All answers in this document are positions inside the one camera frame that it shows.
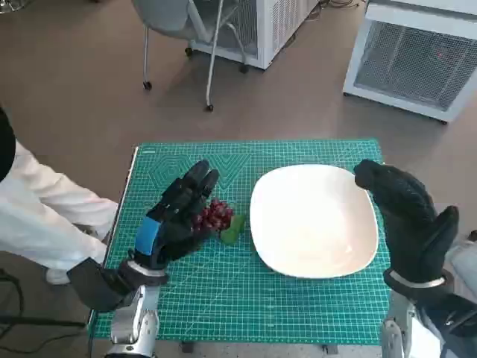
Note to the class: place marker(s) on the green cutting mat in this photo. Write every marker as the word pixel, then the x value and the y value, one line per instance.
pixel 231 291

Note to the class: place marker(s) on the black stand leg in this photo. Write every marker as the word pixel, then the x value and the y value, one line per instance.
pixel 37 321

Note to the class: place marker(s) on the grey wheeled chair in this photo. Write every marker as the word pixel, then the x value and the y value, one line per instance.
pixel 167 18

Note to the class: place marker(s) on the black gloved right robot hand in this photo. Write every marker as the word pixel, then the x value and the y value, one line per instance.
pixel 410 223

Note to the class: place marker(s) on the white square plate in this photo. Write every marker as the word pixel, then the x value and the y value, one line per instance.
pixel 313 223

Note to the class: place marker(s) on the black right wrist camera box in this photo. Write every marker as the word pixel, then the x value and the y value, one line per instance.
pixel 447 320

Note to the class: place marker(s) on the black table bracket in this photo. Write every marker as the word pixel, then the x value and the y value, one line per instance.
pixel 187 347
pixel 330 348

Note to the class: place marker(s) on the white mesh cabinet on casters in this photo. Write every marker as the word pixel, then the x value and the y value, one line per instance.
pixel 268 30

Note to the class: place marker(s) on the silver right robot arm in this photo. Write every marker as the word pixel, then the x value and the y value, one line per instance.
pixel 398 335

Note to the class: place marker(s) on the red toy grapes with leaf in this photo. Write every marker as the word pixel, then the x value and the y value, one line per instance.
pixel 218 216

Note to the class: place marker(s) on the large white mesh cabinet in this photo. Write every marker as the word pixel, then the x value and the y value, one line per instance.
pixel 410 63

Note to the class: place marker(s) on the person in white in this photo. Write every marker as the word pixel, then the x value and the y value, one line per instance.
pixel 30 209

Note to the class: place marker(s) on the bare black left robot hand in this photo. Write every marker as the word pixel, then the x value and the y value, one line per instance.
pixel 175 223

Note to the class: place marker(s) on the person in grey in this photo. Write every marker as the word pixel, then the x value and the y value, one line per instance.
pixel 466 253

